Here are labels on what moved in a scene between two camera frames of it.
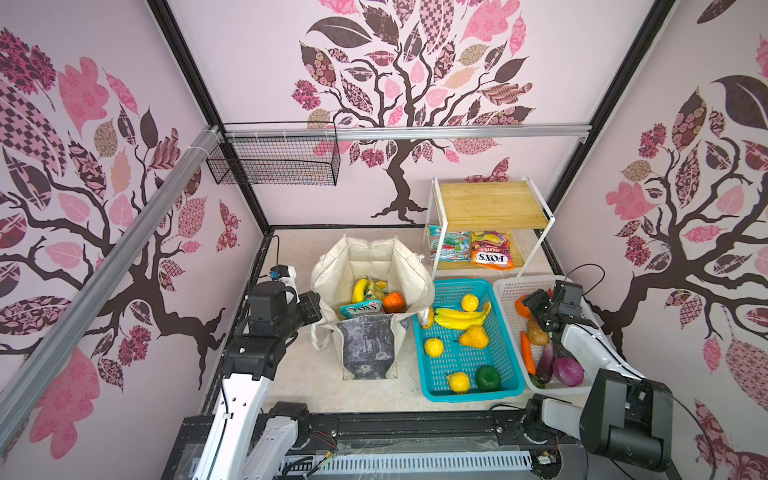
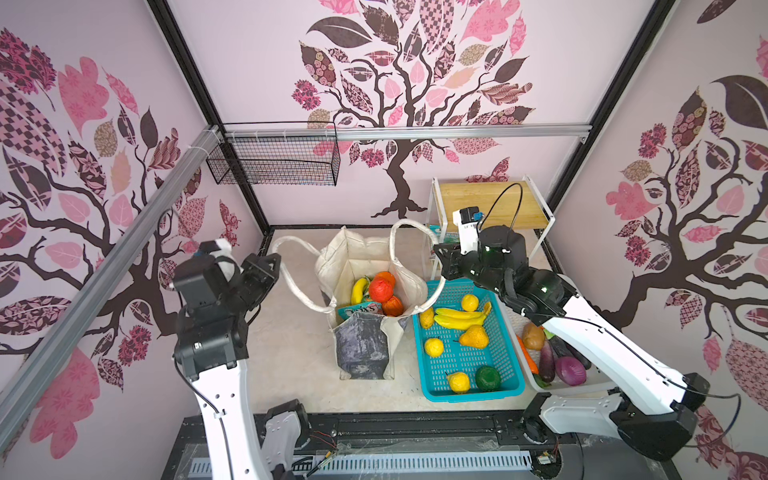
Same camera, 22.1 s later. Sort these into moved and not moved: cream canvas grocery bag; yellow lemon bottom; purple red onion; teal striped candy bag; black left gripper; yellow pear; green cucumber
Moved: black left gripper; cream canvas grocery bag
Not moved: yellow pear; yellow lemon bottom; green cucumber; purple red onion; teal striped candy bag
